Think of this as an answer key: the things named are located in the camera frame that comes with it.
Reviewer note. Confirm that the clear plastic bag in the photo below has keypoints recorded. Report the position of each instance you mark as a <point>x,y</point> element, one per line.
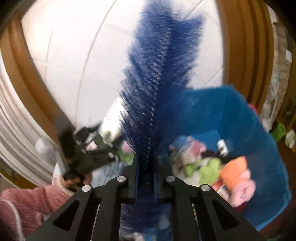
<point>42,146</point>

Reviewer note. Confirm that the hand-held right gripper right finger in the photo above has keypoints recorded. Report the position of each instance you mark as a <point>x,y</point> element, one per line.
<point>163,187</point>

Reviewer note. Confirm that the white pill bottle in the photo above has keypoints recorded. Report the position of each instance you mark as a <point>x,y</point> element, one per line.
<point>222,147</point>

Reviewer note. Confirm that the person's left hand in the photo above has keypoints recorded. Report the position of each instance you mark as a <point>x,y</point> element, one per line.
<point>76,180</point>

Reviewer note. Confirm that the large green frog plush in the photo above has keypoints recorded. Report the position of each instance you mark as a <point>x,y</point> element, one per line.
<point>209,169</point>

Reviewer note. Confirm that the pig plush orange dress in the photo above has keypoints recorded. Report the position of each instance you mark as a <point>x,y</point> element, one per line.
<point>233,173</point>

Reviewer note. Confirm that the white curtain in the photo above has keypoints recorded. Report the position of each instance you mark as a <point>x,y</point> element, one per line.
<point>18,127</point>

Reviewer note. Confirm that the wooden wall trim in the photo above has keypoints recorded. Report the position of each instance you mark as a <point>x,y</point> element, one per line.
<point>23,58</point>
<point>245,46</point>

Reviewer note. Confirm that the blue plastic crate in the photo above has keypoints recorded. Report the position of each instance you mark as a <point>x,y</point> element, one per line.
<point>242,115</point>

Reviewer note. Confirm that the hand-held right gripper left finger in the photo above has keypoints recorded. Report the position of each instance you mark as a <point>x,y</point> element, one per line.
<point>129,185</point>

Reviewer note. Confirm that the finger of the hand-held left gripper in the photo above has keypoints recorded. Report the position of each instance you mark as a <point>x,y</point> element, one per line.
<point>90,134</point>
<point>108,157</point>

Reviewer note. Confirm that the green plastic item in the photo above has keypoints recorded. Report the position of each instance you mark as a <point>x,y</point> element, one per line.
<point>278,132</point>

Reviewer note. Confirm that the person's left forearm pink sleeve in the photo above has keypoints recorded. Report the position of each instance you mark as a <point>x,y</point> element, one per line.
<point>23,208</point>

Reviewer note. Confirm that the dark blue feather brush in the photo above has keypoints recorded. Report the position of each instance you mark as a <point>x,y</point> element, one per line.
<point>159,69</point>

